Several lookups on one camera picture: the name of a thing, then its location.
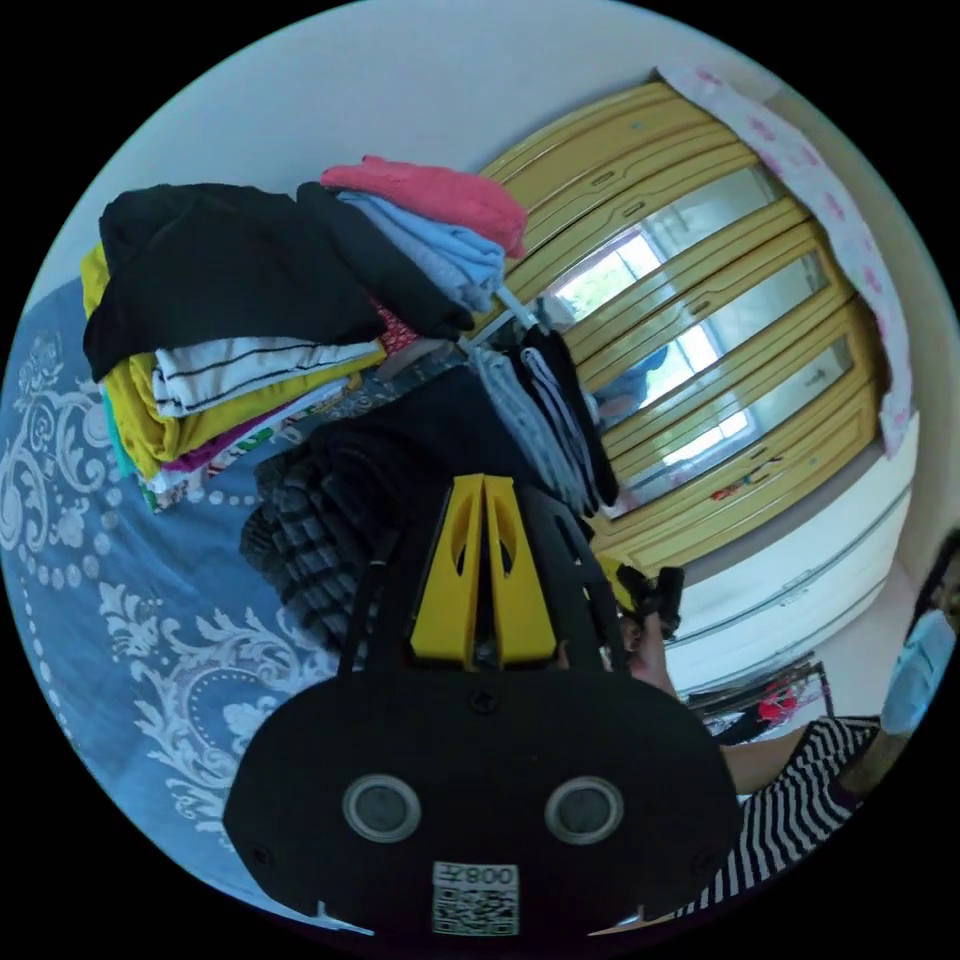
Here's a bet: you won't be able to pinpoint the pile of clothes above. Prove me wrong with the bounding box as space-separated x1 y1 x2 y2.
80 154 531 516

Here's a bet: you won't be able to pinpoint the pink floral cloth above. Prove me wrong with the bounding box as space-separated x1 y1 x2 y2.
656 64 918 460

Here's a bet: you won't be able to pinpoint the grey striped sweater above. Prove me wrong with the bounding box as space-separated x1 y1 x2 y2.
239 449 393 665

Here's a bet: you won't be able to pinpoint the dark blue jeans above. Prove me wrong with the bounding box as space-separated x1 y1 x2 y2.
308 368 535 505

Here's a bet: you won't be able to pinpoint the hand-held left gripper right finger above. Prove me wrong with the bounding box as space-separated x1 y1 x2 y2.
483 475 559 670

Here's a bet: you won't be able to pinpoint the white rack with hanging garments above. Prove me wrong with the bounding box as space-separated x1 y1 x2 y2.
455 284 622 519

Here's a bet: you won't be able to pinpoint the person's body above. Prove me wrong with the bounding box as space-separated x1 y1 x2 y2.
673 530 960 920

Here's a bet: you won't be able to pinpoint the yellow cupboard with mirror doors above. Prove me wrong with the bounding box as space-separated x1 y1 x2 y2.
478 80 888 595

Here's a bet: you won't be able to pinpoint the person's right forearm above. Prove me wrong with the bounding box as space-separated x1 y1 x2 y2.
718 728 832 798

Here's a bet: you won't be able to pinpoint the person's right hand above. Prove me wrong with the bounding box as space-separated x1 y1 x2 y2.
619 608 678 697

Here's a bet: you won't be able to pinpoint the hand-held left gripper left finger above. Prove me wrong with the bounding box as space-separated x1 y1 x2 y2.
410 473 483 670

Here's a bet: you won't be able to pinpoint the bed with blue patterned quilt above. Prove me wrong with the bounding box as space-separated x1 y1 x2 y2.
0 278 376 935

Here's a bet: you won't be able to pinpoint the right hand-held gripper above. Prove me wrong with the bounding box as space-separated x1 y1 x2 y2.
597 557 687 641

